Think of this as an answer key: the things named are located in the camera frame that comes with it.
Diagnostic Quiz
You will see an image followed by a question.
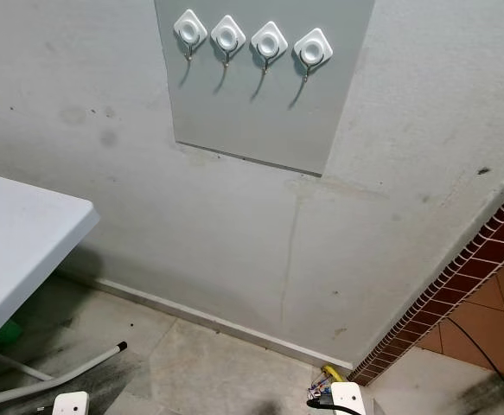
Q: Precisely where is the green object under table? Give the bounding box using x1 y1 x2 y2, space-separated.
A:
0 321 24 348

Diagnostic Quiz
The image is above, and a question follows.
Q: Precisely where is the white metal table leg tube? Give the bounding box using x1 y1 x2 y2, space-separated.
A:
0 342 128 408
0 350 55 382

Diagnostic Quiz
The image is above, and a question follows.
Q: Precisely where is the white folding table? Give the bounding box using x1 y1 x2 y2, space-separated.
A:
0 170 100 355

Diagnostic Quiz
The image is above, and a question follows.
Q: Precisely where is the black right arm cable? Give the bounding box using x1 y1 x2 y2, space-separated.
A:
307 399 363 415

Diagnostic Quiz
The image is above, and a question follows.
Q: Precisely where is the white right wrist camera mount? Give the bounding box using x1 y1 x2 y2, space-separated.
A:
331 382 365 415

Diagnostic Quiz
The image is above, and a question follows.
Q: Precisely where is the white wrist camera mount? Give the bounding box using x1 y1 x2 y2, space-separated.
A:
331 382 365 415
53 392 89 415

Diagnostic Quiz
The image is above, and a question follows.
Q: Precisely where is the thin black floor cable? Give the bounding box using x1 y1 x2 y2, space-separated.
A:
445 316 504 392

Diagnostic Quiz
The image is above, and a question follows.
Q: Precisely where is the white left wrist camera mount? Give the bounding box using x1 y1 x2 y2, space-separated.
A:
53 392 89 415

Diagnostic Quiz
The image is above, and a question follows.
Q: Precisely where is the grey wall board panel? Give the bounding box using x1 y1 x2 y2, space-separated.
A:
154 0 377 176

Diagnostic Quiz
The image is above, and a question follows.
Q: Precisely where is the white adhesive wall hook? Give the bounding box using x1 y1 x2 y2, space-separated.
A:
173 10 208 61
293 28 334 82
210 15 247 67
251 21 290 73

